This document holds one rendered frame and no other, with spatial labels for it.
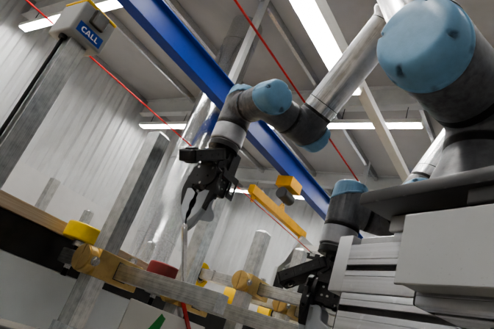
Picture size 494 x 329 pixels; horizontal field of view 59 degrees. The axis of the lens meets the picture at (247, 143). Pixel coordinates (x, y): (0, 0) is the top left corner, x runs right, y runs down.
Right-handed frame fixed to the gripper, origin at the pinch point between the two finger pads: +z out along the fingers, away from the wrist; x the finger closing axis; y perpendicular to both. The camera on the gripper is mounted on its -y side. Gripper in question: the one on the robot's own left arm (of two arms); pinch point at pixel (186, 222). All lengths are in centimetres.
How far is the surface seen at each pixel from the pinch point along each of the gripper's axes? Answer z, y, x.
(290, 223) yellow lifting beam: -162, 485, 263
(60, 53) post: -14.3, -37.4, 6.1
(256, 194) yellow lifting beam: -161, 380, 264
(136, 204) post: 0.7, -9.1, 6.0
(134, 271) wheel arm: 12.7, -7.3, 0.5
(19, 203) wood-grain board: 7.9, -20.1, 26.1
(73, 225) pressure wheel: 7.5, -9.7, 21.1
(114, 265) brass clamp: 12.8, -8.4, 5.2
